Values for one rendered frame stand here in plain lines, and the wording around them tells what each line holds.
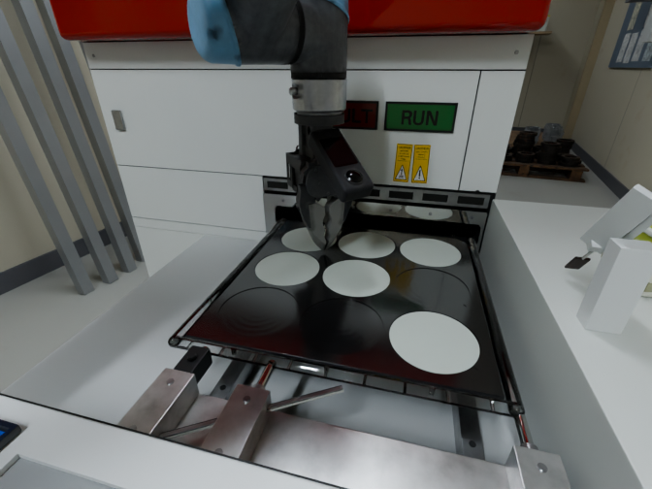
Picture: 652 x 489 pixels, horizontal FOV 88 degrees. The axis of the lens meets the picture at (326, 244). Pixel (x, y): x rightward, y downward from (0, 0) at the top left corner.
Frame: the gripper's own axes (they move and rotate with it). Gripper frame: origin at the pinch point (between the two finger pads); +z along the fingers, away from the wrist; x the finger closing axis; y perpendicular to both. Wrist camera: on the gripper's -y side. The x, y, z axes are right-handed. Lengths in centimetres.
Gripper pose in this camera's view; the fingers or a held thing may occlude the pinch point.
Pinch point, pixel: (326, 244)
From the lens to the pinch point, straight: 55.7
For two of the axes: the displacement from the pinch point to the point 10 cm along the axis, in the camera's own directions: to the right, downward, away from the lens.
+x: -8.9, 2.1, -4.0
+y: -4.5, -4.2, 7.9
